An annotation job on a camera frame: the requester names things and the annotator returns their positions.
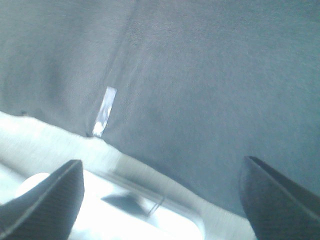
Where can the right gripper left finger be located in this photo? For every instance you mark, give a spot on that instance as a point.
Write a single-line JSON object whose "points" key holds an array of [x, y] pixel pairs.
{"points": [[49, 210]]}

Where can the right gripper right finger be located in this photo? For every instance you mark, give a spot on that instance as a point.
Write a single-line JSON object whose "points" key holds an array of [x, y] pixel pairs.
{"points": [[276, 207]]}

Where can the clear tape strip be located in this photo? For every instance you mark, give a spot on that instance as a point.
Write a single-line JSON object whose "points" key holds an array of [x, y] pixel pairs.
{"points": [[103, 114]]}

